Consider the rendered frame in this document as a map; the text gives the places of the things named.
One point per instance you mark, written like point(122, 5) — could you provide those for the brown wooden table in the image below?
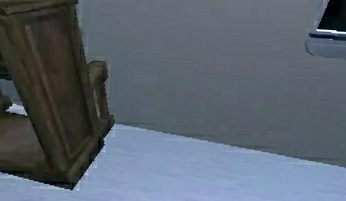
point(51, 91)

